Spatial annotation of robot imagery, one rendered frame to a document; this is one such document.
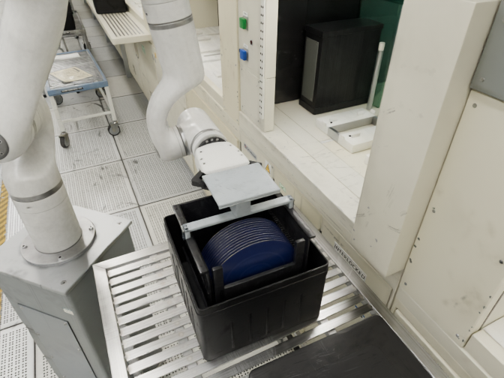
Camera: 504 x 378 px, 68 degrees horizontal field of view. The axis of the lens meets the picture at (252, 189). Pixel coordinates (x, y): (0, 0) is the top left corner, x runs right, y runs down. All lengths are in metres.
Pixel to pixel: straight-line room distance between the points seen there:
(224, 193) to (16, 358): 1.45
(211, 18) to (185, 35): 1.98
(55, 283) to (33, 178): 0.26
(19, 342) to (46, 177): 1.14
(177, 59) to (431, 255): 0.63
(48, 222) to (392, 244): 0.80
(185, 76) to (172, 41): 0.07
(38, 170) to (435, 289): 0.90
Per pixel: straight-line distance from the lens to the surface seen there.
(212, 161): 0.77
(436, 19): 0.63
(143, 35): 2.85
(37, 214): 1.04
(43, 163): 1.00
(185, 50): 0.80
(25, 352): 1.96
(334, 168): 1.15
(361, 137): 1.27
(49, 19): 0.82
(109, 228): 1.15
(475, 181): 0.69
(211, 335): 0.76
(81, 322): 1.14
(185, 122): 0.90
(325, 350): 0.74
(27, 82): 0.86
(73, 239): 1.11
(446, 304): 0.84
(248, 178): 0.71
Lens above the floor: 1.49
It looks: 37 degrees down
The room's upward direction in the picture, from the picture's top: straight up
